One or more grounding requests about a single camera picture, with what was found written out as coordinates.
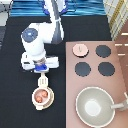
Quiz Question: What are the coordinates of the white blue gripper body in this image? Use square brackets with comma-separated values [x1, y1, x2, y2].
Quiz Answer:
[34, 65, 49, 73]

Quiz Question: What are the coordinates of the pink toy pot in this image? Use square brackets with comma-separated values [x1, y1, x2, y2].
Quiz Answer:
[32, 86, 53, 111]

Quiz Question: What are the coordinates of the cream round plate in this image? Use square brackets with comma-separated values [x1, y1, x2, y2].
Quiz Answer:
[31, 87, 55, 111]

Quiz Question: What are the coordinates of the pink pot lid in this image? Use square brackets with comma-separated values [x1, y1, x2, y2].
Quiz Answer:
[73, 44, 88, 57]

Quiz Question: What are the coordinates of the cream slotted spatula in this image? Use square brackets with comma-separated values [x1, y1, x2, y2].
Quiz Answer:
[38, 73, 48, 87]

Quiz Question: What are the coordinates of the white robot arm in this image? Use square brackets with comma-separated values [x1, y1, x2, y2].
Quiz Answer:
[21, 0, 66, 73]

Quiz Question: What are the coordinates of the black table mat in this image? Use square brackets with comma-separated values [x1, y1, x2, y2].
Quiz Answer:
[0, 15, 111, 128]

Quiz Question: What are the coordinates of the pink toy stove top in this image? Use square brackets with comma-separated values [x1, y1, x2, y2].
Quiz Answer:
[66, 41, 128, 128]

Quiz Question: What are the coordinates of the grey frying pan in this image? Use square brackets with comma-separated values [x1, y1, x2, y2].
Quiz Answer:
[75, 87, 128, 128]

